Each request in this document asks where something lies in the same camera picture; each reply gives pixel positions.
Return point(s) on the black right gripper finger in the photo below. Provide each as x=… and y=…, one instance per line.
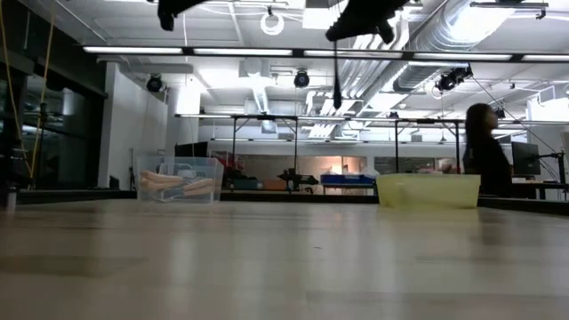
x=355, y=15
x=355, y=30

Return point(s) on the black background robot arm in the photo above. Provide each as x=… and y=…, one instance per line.
x=298, y=178

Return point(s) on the white LED light strip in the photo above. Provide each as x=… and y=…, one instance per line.
x=242, y=51
x=547, y=58
x=133, y=50
x=462, y=56
x=364, y=53

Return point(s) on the black overhead light bar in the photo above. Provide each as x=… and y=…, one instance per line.
x=298, y=52

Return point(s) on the blue bin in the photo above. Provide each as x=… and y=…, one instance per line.
x=347, y=179

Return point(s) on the clear plastic container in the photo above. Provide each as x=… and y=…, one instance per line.
x=180, y=164

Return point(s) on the thin black floor stand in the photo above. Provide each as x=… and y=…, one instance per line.
x=132, y=171

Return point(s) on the person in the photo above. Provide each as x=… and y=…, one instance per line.
x=486, y=160

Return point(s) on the orange storage box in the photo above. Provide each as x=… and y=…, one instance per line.
x=273, y=184

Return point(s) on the yellow plastic container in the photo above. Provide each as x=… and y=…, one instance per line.
x=427, y=191

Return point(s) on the blue storage box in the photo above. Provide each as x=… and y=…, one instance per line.
x=246, y=184

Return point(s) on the black computer monitor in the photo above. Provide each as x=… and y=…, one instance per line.
x=526, y=157

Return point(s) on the black background desk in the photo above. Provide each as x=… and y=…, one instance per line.
x=538, y=186

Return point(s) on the small grey cylinder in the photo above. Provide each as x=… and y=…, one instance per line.
x=11, y=200

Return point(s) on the silver ventilation duct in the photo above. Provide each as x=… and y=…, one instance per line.
x=418, y=77

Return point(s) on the black ceiling camera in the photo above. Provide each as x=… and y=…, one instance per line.
x=154, y=83
x=453, y=79
x=301, y=79
x=501, y=113

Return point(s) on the black background workstation frame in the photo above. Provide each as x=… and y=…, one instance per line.
x=396, y=142
x=234, y=133

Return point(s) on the black metal table frame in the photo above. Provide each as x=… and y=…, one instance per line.
x=289, y=197

